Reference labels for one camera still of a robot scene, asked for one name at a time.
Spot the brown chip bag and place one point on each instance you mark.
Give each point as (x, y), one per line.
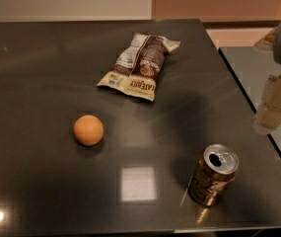
(136, 71)

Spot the orange soda can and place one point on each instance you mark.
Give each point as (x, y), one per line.
(216, 167)

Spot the orange fruit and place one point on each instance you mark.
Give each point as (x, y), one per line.
(88, 130)

